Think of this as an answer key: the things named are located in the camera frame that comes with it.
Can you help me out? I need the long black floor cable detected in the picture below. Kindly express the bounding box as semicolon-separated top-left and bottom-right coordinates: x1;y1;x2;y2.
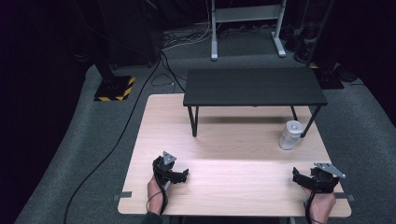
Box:
63;50;163;224

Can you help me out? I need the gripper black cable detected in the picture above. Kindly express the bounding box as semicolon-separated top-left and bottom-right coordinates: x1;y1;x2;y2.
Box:
304;183;319;224
146;161;171;217

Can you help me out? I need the white plastic cup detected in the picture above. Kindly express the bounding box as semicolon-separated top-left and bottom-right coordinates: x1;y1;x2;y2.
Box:
277;119;304;151

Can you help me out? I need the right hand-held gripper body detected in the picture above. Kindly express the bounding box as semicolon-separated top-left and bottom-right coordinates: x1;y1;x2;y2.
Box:
309;161;347;194

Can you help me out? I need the black pole stand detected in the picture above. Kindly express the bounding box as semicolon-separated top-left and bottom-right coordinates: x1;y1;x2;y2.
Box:
306;0;346;91

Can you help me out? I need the person's right hand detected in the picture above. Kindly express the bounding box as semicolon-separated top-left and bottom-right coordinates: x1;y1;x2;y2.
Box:
303;187;337;224

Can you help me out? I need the white floor cable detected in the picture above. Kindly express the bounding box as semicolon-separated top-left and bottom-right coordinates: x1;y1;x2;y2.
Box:
162;18;219;51

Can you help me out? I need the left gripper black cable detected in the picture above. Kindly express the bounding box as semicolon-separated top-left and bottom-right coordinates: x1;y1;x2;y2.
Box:
146;161;171;217

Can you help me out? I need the black low shelf table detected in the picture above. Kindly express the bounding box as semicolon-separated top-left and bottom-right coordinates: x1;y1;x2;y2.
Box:
182;67;329;138

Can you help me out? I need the grey tape strip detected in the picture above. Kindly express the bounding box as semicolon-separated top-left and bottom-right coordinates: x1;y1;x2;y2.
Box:
113;190;133;202
334;192;356;203

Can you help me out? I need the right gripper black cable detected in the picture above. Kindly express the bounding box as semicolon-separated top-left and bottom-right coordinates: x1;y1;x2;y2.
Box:
304;183;319;224

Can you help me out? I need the black yellow striped stand base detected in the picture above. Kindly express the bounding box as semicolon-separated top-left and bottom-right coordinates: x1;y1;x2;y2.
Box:
93;75;136;103

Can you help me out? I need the person's left hand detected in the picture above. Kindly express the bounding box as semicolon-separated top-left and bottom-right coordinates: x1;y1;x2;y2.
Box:
147;175;171;217

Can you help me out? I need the white metal stand frame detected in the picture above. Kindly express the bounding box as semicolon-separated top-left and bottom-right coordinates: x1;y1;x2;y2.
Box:
210;0;288;62

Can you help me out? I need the black looped floor cable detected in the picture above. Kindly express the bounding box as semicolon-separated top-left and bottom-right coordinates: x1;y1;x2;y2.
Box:
150;52;187;93

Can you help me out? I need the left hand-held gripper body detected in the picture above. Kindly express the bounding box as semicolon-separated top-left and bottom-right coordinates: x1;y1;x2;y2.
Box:
151;150;180;185

